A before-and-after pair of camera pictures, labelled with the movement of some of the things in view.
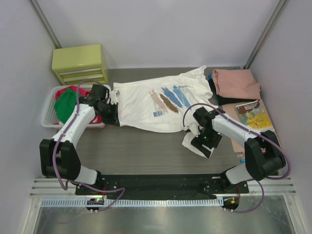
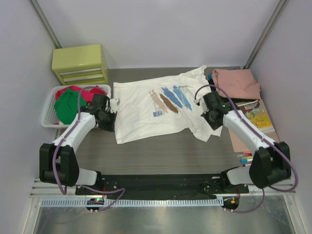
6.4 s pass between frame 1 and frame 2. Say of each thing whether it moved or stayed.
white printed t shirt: moved
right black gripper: moved
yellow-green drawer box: stayed
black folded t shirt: stayed
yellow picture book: stayed
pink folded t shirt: stayed
